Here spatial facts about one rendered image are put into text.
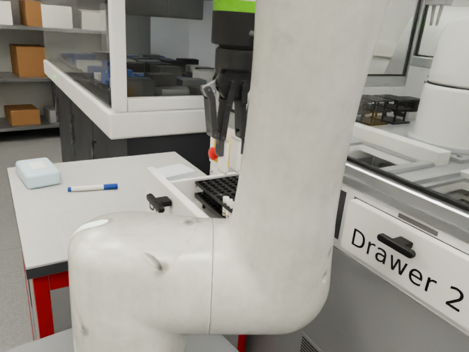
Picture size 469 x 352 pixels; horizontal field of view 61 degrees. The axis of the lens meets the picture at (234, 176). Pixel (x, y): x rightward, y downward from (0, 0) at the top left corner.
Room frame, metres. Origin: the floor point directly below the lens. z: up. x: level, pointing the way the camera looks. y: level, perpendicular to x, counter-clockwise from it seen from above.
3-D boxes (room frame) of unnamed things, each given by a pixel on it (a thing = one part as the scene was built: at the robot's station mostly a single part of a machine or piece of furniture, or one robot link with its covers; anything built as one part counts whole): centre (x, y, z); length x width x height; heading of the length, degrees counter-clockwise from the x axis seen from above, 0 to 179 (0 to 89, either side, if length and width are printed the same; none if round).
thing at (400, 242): (0.62, -0.30, 0.91); 0.07 x 0.04 x 0.01; 32
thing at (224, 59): (0.75, 0.01, 1.16); 0.08 x 0.07 x 0.09; 122
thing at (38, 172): (1.13, 0.59, 0.78); 0.15 x 0.10 x 0.04; 39
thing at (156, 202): (0.72, 0.14, 0.91); 0.07 x 0.04 x 0.01; 32
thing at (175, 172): (1.25, 0.21, 0.77); 0.13 x 0.09 x 0.02; 135
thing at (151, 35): (2.53, 0.47, 1.13); 1.78 x 1.14 x 0.45; 32
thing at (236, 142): (0.76, 0.00, 1.00); 0.03 x 0.01 x 0.07; 32
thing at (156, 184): (0.73, 0.12, 0.87); 0.29 x 0.02 x 0.11; 32
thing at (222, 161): (0.75, 0.02, 1.00); 0.03 x 0.01 x 0.07; 32
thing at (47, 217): (1.09, 0.32, 0.38); 0.62 x 0.58 x 0.76; 32
